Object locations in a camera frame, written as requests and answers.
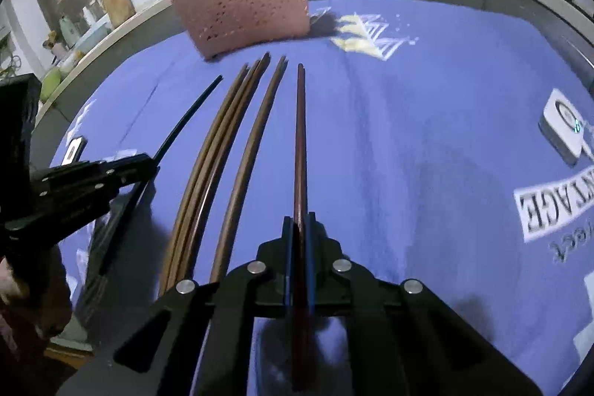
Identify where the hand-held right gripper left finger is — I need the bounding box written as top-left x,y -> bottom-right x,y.
56,215 -> 294,396

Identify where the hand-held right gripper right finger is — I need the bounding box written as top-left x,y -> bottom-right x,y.
306,212 -> 545,396

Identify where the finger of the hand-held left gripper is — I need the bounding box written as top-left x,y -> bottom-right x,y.
4,186 -> 122,245
30,151 -> 161,198

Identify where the brown wooden chopstick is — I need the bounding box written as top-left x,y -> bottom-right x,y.
166,59 -> 261,292
209,56 -> 289,284
158,64 -> 250,297
176,53 -> 271,285

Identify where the black chopstick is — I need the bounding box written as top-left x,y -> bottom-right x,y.
97,74 -> 223,276

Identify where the dark reddish wooden chopstick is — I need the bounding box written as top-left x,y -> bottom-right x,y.
290,63 -> 309,394

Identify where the pink perforated utensil basket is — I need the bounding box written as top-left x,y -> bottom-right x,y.
171,0 -> 311,62

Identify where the green bowl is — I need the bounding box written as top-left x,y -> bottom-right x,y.
41,66 -> 63,102

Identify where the pale green kettle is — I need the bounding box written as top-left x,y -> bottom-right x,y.
59,16 -> 79,49

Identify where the light blue basin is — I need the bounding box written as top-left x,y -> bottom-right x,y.
74,13 -> 114,53

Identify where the wooden cutting board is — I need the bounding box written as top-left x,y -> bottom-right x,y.
103,0 -> 136,28

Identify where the blue printed blanket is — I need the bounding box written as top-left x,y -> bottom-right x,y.
46,0 -> 594,396

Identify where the white rounded electronic device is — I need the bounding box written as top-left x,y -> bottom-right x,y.
538,89 -> 592,167

